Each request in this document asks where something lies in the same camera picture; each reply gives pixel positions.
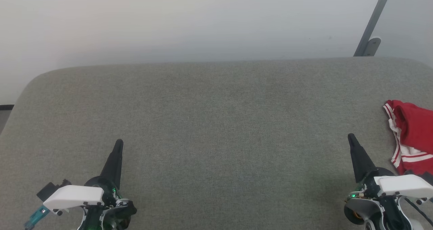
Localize grey metal wall post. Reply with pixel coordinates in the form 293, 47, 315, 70
354, 0, 395, 57

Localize teal connector board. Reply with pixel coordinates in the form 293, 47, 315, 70
24, 205, 51, 230

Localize grey fabric sofa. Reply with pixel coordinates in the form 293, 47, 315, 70
0, 56, 433, 230

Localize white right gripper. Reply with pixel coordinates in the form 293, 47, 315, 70
347, 133, 433, 199

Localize red and white sports jersey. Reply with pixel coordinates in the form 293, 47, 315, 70
383, 100, 433, 176

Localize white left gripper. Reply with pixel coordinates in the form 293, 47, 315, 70
43, 139, 124, 215

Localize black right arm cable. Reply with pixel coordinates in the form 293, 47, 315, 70
404, 198, 433, 228

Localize round white post foot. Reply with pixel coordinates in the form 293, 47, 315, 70
364, 37, 382, 57

